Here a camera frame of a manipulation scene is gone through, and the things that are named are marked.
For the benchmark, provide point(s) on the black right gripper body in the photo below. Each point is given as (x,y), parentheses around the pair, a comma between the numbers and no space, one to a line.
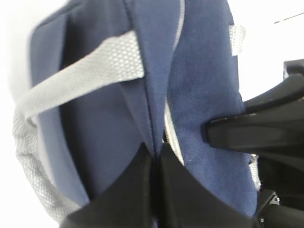
(282,174)

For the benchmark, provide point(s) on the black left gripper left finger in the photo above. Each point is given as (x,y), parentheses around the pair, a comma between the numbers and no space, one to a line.
(125,204)

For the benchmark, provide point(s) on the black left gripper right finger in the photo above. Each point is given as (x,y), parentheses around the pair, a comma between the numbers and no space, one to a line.
(185,203)

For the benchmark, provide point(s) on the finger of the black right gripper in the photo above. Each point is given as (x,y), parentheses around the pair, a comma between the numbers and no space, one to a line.
(287,91)
(258,133)

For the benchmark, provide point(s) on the navy insulated lunch bag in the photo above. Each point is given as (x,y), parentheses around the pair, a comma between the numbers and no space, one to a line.
(109,75)

